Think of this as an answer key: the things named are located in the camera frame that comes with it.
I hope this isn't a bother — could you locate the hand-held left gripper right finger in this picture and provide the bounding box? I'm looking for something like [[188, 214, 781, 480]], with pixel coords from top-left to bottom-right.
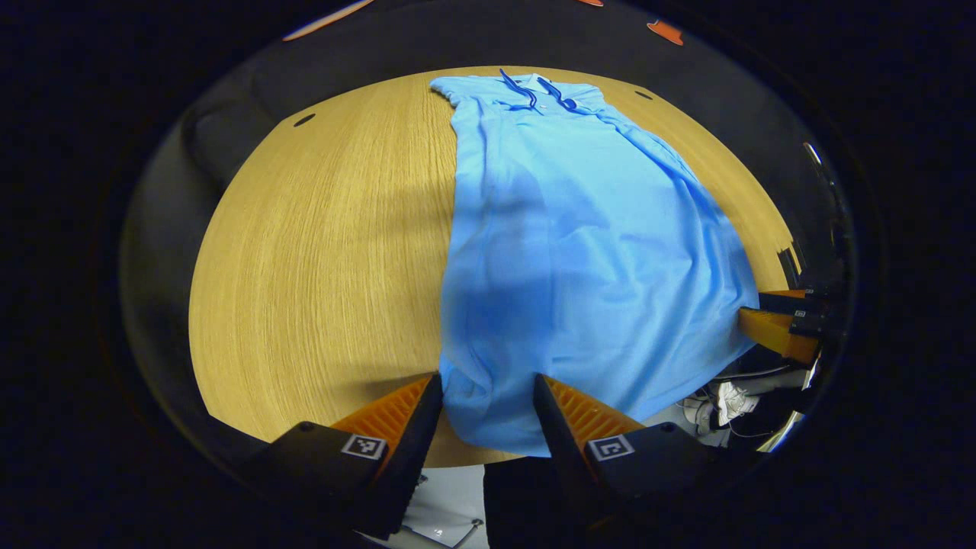
[[531, 373, 756, 536]]

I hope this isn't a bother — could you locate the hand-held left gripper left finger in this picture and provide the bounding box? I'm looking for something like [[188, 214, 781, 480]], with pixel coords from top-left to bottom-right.
[[244, 371, 445, 541]]

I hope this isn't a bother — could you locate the light blue polo T-shirt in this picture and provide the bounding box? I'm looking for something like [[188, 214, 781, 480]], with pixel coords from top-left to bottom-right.
[[429, 69, 763, 458]]

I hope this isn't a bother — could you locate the black cable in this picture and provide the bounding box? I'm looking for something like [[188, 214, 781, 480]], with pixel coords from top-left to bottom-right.
[[713, 363, 795, 383]]

